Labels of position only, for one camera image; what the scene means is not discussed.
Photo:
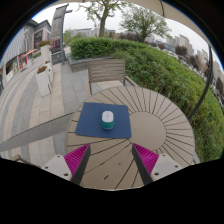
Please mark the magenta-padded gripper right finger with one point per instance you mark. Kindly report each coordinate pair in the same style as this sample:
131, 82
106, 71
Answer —
163, 166

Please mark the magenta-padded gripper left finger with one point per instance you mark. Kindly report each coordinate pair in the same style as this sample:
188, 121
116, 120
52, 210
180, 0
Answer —
60, 166

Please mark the white and teal computer mouse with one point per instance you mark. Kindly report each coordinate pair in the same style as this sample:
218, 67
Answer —
107, 119

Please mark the blue mouse pad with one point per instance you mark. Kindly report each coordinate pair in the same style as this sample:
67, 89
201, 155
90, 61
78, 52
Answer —
88, 123

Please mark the white planter with flowers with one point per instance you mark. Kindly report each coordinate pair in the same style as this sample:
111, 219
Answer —
45, 53
43, 83

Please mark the green hedge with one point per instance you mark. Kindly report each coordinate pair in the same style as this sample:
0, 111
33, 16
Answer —
160, 70

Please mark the slatted wooden chair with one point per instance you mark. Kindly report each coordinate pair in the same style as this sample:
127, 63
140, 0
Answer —
106, 70

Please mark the grey shopfront building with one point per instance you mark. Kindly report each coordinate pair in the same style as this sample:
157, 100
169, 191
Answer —
20, 46

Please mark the distant apartment buildings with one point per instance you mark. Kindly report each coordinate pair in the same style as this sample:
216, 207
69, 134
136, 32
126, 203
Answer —
181, 40

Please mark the tall grey sign pillar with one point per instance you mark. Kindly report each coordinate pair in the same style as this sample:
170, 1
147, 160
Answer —
56, 30

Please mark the dense leafy tree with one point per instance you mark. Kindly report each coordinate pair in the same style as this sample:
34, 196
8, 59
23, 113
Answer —
145, 21

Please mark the sparse-leaved tree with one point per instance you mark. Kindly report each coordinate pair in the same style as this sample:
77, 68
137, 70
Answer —
102, 26

